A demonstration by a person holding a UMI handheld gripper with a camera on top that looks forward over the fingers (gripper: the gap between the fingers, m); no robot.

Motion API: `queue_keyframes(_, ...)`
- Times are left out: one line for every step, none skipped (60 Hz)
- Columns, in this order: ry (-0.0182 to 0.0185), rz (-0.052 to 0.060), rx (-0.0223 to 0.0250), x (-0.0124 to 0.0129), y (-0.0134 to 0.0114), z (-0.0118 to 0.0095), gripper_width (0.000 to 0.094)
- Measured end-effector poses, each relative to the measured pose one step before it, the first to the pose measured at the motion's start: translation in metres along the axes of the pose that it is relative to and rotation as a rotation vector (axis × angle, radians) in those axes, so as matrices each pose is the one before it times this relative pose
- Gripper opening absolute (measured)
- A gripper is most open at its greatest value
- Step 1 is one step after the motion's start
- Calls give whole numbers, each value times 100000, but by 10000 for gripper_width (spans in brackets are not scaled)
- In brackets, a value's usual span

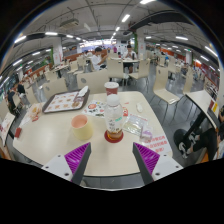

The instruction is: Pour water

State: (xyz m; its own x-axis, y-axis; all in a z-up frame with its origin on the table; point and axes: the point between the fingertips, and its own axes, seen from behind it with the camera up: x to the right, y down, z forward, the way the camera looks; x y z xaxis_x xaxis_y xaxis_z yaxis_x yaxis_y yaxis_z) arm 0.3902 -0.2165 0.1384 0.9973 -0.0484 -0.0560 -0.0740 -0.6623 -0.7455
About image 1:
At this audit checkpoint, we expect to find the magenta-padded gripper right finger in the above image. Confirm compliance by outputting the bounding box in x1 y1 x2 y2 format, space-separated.
132 142 184 186

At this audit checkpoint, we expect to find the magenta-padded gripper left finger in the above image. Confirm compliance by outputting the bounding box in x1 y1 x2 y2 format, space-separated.
40 142 92 186

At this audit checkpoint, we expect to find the clear tea bottle white cap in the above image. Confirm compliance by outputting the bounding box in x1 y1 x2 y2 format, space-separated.
103 93 125 141

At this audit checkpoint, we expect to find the white notice red print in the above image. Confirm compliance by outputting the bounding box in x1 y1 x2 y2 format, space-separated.
141 134 169 155

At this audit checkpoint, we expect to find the yellow mug pink inside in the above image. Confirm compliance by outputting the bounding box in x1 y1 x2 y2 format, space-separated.
70 114 94 141

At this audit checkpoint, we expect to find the clear plastic bag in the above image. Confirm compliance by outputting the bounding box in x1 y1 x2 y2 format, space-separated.
122 113 154 143

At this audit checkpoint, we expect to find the flat round red coaster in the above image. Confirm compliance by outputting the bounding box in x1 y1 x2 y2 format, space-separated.
103 129 125 144

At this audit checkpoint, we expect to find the small white packet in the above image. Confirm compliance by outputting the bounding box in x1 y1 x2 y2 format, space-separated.
135 102 144 114

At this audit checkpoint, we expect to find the colourful sticker leaflet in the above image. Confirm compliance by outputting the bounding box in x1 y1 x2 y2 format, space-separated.
81 99 129 119

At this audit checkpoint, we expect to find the person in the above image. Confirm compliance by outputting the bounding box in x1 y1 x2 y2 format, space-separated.
16 83 28 101
90 46 108 72
122 44 138 69
7 88 21 116
173 113 224 161

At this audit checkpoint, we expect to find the brown food tray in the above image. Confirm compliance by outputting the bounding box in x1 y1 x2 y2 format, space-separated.
41 89 91 114

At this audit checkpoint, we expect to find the food wrapper with fries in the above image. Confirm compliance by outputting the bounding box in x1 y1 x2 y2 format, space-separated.
26 102 44 120

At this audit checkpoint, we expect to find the white paper card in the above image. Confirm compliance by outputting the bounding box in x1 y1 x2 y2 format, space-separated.
19 114 33 128

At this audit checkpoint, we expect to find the crumpled white napkin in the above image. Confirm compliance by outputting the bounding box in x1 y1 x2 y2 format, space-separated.
77 85 90 98

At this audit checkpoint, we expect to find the beige table black edge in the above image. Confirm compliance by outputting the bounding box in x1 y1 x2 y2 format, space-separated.
0 111 17 148
184 89 221 141

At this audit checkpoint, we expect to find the red paper cup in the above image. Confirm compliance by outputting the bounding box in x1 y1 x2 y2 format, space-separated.
103 81 120 98

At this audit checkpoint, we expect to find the red-white paper tray liner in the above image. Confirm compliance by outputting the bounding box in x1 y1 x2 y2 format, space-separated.
0 113 16 144

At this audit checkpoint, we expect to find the red yellow carton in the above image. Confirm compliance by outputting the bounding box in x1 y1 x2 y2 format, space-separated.
208 98 220 114

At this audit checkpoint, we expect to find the group of beige chairs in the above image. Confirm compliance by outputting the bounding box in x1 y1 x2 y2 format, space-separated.
19 53 214 101

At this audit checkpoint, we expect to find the group of ceiling lights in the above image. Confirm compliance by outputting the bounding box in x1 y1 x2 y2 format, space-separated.
0 0 224 88

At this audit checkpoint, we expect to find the ceiling air conditioner unit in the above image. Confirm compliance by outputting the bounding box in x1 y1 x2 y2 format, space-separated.
59 18 80 29

